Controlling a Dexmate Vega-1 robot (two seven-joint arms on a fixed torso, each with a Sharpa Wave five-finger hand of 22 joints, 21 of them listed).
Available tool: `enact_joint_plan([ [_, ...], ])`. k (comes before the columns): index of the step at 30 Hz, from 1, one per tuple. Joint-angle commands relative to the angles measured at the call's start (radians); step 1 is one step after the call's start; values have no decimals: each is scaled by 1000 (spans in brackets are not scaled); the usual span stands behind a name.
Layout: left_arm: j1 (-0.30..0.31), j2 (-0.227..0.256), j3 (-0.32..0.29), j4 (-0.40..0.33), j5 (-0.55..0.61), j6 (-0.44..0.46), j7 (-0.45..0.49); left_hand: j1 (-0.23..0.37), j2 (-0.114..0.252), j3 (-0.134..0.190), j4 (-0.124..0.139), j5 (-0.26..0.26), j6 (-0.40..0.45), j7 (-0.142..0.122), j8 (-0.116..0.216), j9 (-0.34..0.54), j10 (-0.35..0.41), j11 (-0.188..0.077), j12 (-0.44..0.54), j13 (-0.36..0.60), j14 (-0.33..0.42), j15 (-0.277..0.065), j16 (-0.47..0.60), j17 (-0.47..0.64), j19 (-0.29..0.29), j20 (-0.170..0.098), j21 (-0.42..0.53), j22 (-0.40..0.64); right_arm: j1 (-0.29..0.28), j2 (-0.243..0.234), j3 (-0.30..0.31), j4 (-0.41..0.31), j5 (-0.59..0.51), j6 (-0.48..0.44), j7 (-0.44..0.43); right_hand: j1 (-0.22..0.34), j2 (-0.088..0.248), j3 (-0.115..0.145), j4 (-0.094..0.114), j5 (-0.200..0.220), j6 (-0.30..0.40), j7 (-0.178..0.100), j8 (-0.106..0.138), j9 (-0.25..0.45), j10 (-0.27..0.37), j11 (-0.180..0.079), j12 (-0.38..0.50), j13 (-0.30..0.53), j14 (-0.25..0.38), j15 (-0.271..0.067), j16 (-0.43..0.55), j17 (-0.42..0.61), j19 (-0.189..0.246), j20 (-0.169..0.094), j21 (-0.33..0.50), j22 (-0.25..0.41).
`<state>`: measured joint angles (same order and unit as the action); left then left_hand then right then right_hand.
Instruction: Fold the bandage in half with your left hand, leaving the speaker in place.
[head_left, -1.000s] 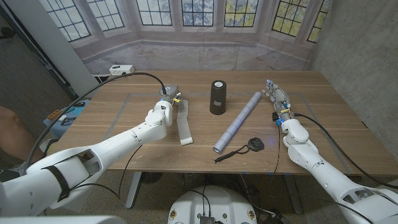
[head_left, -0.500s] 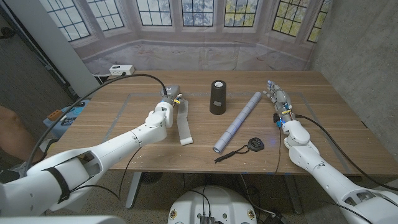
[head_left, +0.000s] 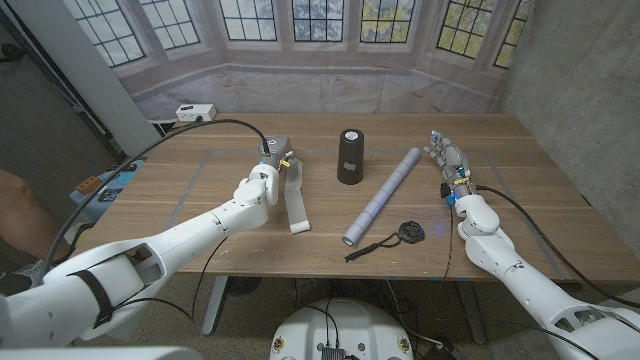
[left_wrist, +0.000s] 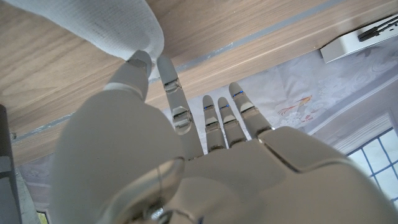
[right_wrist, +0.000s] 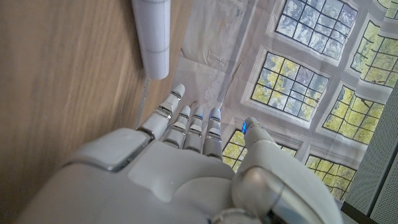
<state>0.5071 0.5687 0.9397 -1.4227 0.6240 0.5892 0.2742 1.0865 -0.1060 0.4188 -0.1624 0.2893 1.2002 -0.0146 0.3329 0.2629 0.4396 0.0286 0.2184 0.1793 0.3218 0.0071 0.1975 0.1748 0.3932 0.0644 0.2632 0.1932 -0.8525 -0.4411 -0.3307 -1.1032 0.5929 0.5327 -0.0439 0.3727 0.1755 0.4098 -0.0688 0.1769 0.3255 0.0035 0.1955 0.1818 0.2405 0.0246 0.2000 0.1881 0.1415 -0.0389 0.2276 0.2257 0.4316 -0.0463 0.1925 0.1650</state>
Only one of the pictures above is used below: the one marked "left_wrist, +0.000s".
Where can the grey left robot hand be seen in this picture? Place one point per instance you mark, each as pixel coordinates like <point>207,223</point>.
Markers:
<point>217,174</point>

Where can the white gauze bandage strip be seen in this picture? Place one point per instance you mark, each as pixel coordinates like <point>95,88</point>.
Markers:
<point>102,25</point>

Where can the grey tape outline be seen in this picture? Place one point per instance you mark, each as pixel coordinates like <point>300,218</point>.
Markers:
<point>248,36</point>

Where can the white power strip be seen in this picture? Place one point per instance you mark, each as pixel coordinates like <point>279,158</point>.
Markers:
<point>351,45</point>

